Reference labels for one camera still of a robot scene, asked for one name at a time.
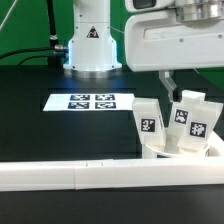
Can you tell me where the black cable with connector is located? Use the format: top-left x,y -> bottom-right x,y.
0,44 -> 70,65

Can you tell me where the white sheet with tags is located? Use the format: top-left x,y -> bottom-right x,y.
44,93 -> 134,112

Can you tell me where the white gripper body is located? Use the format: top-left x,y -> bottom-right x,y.
125,10 -> 224,72

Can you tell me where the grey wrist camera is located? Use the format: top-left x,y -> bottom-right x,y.
125,0 -> 175,13

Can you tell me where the white round stool seat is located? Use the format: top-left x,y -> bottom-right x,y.
142,136 -> 210,159

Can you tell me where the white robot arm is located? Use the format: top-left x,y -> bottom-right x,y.
64,0 -> 224,101

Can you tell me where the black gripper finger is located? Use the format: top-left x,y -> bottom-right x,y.
159,70 -> 177,102

